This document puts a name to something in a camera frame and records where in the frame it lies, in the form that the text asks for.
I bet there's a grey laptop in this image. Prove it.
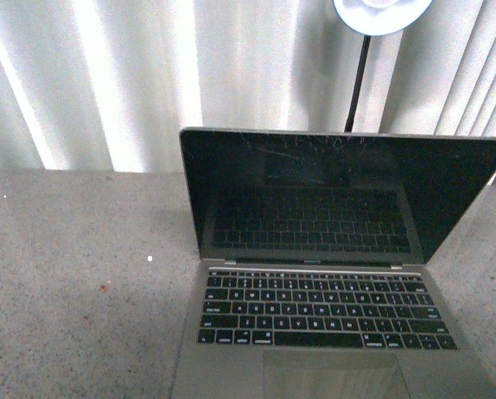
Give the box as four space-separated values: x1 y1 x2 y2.
172 128 496 398

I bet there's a blue desk lamp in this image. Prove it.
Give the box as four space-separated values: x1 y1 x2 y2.
332 0 432 132

